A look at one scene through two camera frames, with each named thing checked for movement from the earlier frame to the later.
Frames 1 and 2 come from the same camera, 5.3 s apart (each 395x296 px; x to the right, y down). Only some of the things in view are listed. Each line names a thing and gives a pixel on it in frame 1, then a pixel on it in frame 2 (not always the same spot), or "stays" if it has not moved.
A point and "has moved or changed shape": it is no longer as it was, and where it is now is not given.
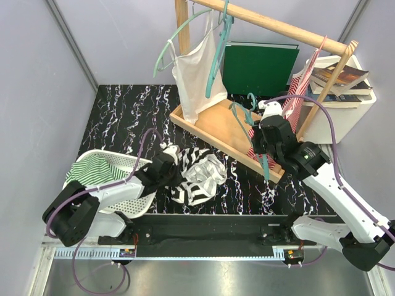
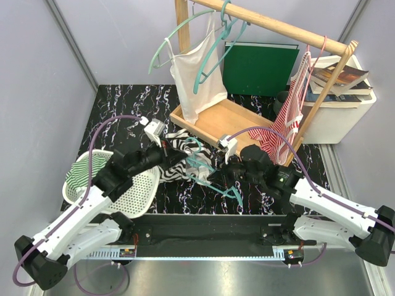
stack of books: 347,90 stays
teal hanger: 247,112 -> 234,193
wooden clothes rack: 183,8 stays
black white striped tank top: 203,171 has moved or changed shape
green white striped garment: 94,170 stays
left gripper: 178,178 -> 168,155
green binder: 257,68 stays
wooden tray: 223,130 stays
